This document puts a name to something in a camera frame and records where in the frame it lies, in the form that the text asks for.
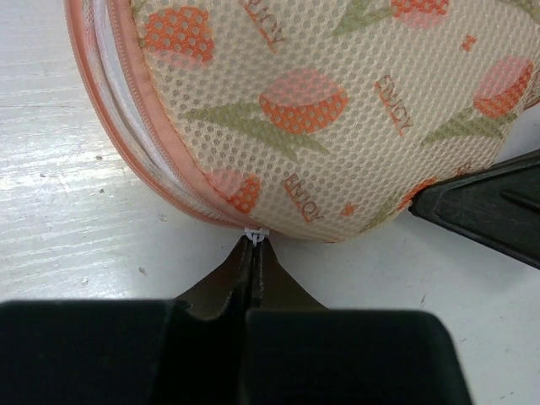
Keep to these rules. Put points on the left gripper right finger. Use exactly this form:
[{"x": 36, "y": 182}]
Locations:
[{"x": 299, "y": 352}]

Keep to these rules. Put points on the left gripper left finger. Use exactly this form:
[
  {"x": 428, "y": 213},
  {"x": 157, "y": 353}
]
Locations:
[{"x": 184, "y": 350}]

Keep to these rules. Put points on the peach mesh laundry bag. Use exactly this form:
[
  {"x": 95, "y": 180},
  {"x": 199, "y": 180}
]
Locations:
[{"x": 319, "y": 120}]

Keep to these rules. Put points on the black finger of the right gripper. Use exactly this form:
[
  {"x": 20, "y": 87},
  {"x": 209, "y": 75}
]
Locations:
[{"x": 497, "y": 207}]

